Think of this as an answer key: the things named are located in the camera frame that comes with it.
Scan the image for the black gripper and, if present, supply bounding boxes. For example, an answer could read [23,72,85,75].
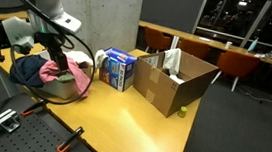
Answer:
[30,30,75,77]

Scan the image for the dark green cloth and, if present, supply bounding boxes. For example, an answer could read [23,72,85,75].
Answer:
[57,73,76,85]

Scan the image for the pink shirt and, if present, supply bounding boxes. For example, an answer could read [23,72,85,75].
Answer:
[37,54,93,100]

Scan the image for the white plastic bin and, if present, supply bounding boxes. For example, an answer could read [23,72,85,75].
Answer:
[34,47,96,103]

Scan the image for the navy blue cloth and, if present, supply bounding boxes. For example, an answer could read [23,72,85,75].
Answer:
[8,52,49,89]

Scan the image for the black orange clamp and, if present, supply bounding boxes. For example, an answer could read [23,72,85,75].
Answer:
[55,124,86,152]
[20,96,49,120]

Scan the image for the blue snack variety box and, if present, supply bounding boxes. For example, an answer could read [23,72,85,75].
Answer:
[97,46,139,94]

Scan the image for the black perforated board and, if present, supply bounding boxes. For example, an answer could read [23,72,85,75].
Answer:
[0,90,104,152]

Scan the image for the wooden side desk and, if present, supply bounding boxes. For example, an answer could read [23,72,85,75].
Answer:
[0,8,30,27]

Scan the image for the orange chair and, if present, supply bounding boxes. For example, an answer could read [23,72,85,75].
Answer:
[210,48,262,95]
[176,38,212,61]
[141,26,175,55]

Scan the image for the brown cardboard box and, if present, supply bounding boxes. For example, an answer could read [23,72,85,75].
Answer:
[129,45,221,123]

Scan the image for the white hanging cloth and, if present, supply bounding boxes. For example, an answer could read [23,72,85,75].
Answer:
[161,47,183,76]

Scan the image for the white crumpled paper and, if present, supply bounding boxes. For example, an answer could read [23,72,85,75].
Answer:
[168,73,186,86]

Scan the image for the small green cup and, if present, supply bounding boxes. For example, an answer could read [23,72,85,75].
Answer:
[176,105,189,119]

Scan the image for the white paper sheet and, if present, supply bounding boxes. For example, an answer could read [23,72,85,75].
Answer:
[198,36,212,43]

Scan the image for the long wooden counter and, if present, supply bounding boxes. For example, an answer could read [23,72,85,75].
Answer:
[131,19,272,110]

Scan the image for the white paper cup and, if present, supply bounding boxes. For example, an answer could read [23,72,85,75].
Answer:
[224,40,234,50]

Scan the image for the light blue water bottle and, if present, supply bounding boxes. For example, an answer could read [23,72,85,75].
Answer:
[247,37,259,53]

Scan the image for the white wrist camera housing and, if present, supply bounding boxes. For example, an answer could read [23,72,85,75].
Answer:
[0,15,38,49]

